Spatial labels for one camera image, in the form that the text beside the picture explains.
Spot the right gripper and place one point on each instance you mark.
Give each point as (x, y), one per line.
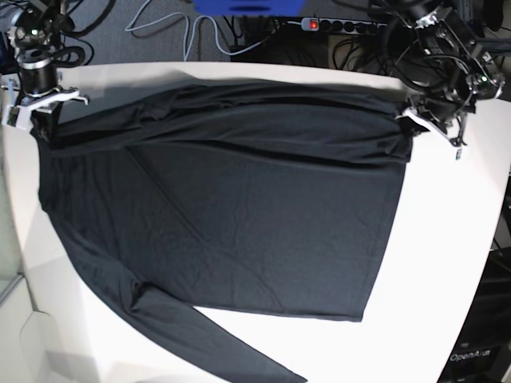
(34, 99)

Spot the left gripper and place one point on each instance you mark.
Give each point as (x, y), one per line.
(442, 115)

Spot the dark long-sleeve T-shirt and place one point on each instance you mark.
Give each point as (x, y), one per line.
(260, 198)

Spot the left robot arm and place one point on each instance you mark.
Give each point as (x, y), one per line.
(469, 71)

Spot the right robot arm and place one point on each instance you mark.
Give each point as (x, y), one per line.
(33, 54)

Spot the white power strip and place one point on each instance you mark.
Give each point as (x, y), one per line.
(341, 26)

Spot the blue plastic box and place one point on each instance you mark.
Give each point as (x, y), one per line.
(248, 7)

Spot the black OpenArm case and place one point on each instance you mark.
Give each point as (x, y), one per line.
(482, 350)

